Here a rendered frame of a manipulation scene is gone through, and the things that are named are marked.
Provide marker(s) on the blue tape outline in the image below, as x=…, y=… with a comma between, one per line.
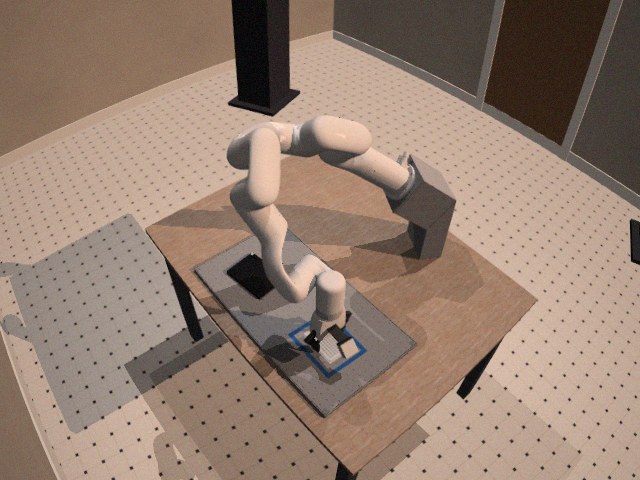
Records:
x=316, y=362

